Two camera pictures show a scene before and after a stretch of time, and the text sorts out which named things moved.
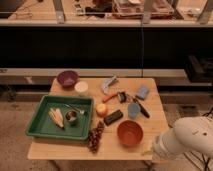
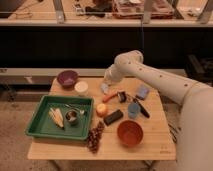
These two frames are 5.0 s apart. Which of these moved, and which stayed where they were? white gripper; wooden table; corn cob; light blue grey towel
Moved: white gripper
Stayed: wooden table; light blue grey towel; corn cob
